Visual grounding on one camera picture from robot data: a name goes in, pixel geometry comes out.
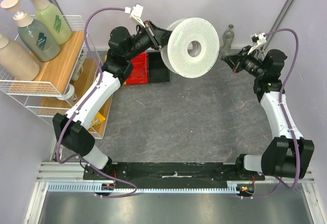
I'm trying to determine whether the red parts bin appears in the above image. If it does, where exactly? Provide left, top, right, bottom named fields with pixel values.
left=125, top=52, right=148, bottom=85

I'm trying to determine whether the white yogurt cup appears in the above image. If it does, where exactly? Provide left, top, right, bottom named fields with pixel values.
left=71, top=57, right=85, bottom=81

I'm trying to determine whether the light green pump bottle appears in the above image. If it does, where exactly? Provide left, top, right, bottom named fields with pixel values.
left=30, top=0, right=72, bottom=45

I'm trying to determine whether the clear glass bottle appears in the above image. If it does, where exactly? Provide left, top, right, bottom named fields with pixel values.
left=221, top=24, right=235, bottom=52

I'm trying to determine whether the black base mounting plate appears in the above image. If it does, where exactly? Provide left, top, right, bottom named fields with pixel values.
left=83, top=162, right=265, bottom=183

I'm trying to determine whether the white wire wooden shelf rack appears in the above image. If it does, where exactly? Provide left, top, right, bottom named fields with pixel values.
left=1, top=15, right=103, bottom=126

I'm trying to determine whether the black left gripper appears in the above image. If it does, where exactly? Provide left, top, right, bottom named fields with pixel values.
left=125, top=19, right=178, bottom=61

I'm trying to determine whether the grey slotted cable duct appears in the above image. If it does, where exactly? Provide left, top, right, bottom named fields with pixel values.
left=47, top=182, right=242, bottom=193

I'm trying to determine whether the yellow snack packet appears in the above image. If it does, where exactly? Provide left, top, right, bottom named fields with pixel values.
left=88, top=112, right=106, bottom=132

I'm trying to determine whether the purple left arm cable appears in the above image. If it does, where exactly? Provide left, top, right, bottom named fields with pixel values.
left=55, top=7, right=138, bottom=199

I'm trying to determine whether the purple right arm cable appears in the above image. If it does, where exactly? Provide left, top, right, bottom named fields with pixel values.
left=240, top=28, right=301, bottom=201

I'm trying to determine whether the white paper cup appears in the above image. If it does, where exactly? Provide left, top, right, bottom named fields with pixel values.
left=57, top=84, right=77, bottom=102

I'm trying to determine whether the white perforated cable spool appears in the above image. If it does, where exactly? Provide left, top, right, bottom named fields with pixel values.
left=160, top=17, right=220, bottom=79

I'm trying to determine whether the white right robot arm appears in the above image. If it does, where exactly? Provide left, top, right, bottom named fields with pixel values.
left=222, top=46, right=314, bottom=180

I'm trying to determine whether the black parts bin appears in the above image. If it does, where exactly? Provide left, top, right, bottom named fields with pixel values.
left=147, top=51, right=170, bottom=83

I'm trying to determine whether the grey-green pump bottle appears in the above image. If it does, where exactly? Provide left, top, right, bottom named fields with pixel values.
left=1, top=0, right=60, bottom=62

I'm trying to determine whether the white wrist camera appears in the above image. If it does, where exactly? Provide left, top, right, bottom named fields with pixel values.
left=125, top=4, right=145, bottom=28
left=247, top=33, right=267, bottom=55

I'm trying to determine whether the beige pump bottle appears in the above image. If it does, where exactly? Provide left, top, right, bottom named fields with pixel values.
left=1, top=34, right=40, bottom=81

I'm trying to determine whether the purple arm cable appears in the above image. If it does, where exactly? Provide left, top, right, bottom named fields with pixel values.
left=240, top=28, right=301, bottom=201
left=55, top=7, right=138, bottom=199

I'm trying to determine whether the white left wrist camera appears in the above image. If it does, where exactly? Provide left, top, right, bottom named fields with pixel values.
left=125, top=4, right=145, bottom=28

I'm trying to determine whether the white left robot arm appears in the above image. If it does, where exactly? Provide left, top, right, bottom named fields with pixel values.
left=53, top=20, right=172, bottom=180

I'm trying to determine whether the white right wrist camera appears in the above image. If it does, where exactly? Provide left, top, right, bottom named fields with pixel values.
left=247, top=33, right=267, bottom=55

